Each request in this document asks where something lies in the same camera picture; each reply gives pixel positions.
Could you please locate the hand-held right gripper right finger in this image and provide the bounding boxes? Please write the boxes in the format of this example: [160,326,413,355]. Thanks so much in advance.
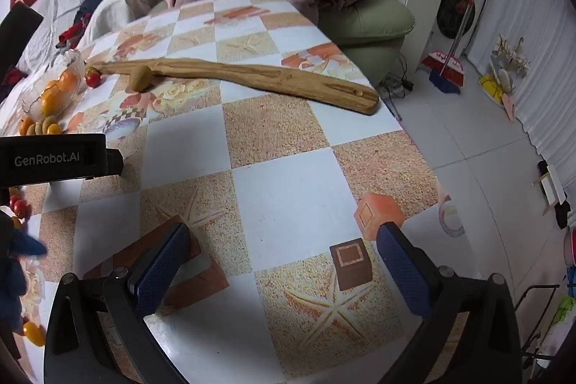
[375,221,523,384]

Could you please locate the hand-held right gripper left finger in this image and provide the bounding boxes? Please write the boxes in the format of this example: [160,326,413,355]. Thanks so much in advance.
[42,221,193,384]

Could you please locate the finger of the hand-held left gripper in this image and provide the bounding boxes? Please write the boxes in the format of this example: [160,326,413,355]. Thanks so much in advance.
[105,147,126,177]

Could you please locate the person's left hand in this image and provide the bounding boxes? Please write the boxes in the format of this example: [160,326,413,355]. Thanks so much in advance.
[0,226,48,322]

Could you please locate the clear glass bowl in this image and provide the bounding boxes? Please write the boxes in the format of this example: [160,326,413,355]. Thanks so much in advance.
[22,49,87,119]

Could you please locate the black chair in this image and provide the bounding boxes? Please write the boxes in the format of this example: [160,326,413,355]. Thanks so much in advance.
[0,1,44,75]

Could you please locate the checkered printed tablecloth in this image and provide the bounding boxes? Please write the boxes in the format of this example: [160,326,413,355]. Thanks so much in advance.
[0,0,478,384]

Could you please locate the dark and red clothing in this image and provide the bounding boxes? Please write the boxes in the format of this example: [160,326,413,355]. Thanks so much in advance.
[56,0,115,50]

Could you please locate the long wooden stick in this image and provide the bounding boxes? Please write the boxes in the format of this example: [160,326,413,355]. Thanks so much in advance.
[96,57,381,116]

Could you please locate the yellow green cloth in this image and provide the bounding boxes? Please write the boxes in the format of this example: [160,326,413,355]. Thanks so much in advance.
[551,296,575,324]

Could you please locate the pink bucket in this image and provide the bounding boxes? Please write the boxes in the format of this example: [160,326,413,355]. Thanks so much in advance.
[562,226,576,268]

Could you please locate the black cloth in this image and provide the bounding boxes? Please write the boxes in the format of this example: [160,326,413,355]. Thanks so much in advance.
[555,200,573,230]

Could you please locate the black power strip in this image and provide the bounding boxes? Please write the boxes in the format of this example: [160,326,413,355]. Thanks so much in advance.
[375,71,415,99]

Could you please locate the yellow plastic item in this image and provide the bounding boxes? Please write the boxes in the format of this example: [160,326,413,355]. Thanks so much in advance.
[478,74,504,101]

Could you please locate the red broom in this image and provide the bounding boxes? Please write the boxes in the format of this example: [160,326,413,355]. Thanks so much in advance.
[422,0,480,80]

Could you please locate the white clothes hangers bundle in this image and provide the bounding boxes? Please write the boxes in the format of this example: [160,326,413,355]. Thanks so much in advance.
[490,34,532,81]

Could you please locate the white curtain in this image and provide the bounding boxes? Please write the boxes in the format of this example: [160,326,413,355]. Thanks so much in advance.
[465,0,576,205]

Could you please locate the white washing machine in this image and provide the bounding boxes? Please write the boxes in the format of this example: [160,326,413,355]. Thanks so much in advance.
[429,0,491,49]

